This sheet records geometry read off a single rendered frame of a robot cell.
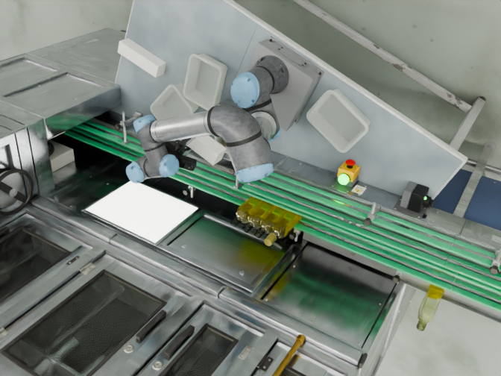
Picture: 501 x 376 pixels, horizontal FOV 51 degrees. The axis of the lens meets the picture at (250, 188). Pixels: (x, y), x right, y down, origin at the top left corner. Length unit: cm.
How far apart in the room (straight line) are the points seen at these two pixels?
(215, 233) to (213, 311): 42
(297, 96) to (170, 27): 72
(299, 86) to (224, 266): 77
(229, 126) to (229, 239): 84
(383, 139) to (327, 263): 57
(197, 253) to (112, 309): 41
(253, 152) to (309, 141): 75
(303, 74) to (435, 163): 60
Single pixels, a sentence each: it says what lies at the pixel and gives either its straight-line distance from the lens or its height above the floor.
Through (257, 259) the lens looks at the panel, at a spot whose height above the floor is 114.
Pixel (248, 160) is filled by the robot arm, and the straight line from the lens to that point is 157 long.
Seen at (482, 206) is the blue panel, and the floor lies 59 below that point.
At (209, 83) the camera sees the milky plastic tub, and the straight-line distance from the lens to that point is 246.
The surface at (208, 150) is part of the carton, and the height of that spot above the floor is 111.
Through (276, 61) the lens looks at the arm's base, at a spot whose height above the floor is 88.
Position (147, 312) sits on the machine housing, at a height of 159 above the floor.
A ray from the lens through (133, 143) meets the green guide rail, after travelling 266.
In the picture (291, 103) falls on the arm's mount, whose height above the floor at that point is 85.
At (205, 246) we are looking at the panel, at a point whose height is 120.
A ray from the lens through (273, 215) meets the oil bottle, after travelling 220.
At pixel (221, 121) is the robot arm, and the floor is 145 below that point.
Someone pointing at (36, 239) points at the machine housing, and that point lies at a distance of 245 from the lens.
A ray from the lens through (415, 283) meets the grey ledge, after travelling 229.
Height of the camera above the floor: 264
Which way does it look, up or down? 48 degrees down
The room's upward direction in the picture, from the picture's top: 131 degrees counter-clockwise
